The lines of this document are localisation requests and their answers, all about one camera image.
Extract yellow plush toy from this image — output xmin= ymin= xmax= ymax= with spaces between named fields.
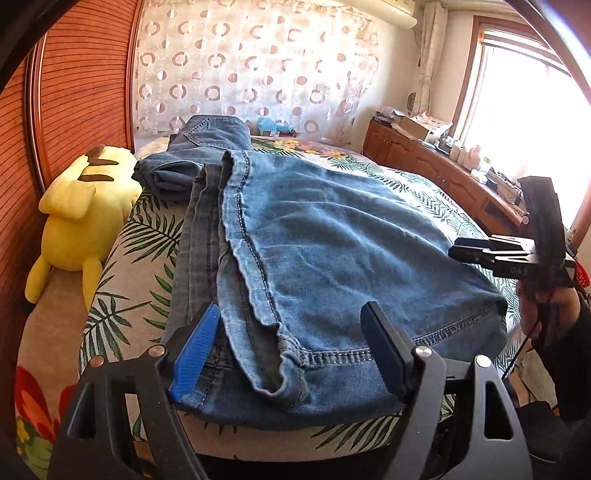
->
xmin=25 ymin=144 xmax=143 ymax=311

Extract white air conditioner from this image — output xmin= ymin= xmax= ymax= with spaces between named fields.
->
xmin=379 ymin=0 xmax=419 ymax=30

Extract person's right forearm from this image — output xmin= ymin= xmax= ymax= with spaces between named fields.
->
xmin=549 ymin=295 xmax=591 ymax=422

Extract blue denim pants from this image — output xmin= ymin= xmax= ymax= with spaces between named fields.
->
xmin=133 ymin=115 xmax=509 ymax=432

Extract circle pattern sheer curtain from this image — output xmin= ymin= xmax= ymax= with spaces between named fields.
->
xmin=134 ymin=0 xmax=385 ymax=149

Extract light blue bag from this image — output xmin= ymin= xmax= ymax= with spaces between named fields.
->
xmin=255 ymin=115 xmax=295 ymax=137

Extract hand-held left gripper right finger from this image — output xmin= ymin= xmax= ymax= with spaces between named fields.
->
xmin=360 ymin=301 xmax=532 ymax=480

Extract person's right hand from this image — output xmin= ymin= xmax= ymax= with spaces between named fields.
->
xmin=516 ymin=281 xmax=581 ymax=354

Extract cardboard box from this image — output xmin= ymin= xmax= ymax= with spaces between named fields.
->
xmin=401 ymin=115 xmax=454 ymax=140

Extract window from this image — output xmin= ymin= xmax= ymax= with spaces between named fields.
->
xmin=455 ymin=16 xmax=591 ymax=232

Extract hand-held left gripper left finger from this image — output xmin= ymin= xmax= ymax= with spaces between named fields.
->
xmin=48 ymin=302 xmax=221 ymax=480

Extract black cable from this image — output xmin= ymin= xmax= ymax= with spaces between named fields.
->
xmin=502 ymin=277 xmax=557 ymax=384

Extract white window drape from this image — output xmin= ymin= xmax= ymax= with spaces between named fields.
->
xmin=417 ymin=2 xmax=450 ymax=117

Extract long wooden cabinet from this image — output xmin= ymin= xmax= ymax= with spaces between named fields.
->
xmin=362 ymin=117 xmax=532 ymax=236

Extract leaf print bed sheet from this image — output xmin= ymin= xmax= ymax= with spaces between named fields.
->
xmin=78 ymin=152 xmax=519 ymax=457

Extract wooden slatted wardrobe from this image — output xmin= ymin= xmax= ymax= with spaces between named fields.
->
xmin=0 ymin=0 xmax=145 ymax=416

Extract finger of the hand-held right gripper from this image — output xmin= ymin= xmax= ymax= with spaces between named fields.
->
xmin=455 ymin=234 xmax=537 ymax=253
xmin=448 ymin=247 xmax=542 ymax=278

